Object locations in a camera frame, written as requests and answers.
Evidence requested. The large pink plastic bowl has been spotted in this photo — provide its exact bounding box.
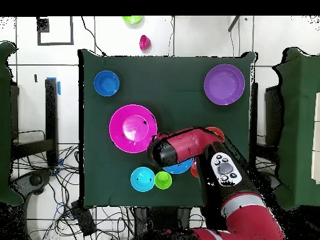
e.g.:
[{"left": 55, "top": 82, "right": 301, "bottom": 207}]
[{"left": 109, "top": 104, "right": 158, "bottom": 154}]

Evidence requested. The large light blue bowl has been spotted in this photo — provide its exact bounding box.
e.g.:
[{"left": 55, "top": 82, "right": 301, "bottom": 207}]
[{"left": 162, "top": 157, "right": 195, "bottom": 175}]

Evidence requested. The orange plastic cup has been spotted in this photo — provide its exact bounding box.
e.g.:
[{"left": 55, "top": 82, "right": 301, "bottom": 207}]
[{"left": 190, "top": 161, "right": 200, "bottom": 179}]

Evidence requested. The white box stack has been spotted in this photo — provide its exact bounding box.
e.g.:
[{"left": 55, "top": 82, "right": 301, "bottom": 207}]
[{"left": 311, "top": 92, "right": 320, "bottom": 184}]

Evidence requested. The dark green tablecloth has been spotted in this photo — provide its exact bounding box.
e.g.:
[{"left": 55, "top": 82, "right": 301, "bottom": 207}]
[{"left": 78, "top": 48, "right": 256, "bottom": 209}]

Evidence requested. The green plastic cup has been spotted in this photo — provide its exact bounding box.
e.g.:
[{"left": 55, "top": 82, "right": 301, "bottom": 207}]
[{"left": 154, "top": 171, "right": 173, "bottom": 190}]

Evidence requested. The small cyan ribbed bowl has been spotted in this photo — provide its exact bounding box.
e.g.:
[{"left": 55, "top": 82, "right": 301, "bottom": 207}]
[{"left": 130, "top": 166, "right": 156, "bottom": 193}]

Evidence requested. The orange plastic bowl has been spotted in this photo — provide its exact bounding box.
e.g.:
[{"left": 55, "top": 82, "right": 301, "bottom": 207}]
[{"left": 204, "top": 126, "right": 226, "bottom": 142}]

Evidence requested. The small dark blue bowl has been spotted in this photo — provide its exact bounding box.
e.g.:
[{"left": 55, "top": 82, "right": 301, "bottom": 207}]
[{"left": 93, "top": 70, "right": 121, "bottom": 98}]

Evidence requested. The large purple plastic bowl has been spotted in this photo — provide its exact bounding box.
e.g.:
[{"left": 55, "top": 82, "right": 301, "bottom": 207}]
[{"left": 203, "top": 63, "right": 246, "bottom": 106}]

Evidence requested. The small magenta bowl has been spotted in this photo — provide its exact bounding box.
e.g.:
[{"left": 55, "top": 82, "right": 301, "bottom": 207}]
[{"left": 139, "top": 34, "right": 152, "bottom": 51}]

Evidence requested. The black metal stand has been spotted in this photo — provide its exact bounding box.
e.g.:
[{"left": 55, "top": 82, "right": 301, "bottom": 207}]
[{"left": 11, "top": 78, "right": 59, "bottom": 167}]

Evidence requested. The green bowl on floor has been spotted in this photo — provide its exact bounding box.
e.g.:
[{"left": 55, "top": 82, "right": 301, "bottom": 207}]
[{"left": 122, "top": 16, "right": 144, "bottom": 25}]

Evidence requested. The green cloth side table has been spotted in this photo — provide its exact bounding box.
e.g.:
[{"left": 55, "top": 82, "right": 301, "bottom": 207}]
[
  {"left": 0, "top": 41, "right": 24, "bottom": 207},
  {"left": 272, "top": 47, "right": 320, "bottom": 211}
]

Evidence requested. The tangle of black cables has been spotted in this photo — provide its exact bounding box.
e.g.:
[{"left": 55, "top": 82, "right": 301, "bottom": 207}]
[{"left": 12, "top": 144, "right": 136, "bottom": 240}]

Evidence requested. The thin black floor cable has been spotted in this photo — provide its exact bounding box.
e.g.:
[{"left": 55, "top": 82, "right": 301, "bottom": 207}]
[{"left": 81, "top": 16, "right": 106, "bottom": 56}]

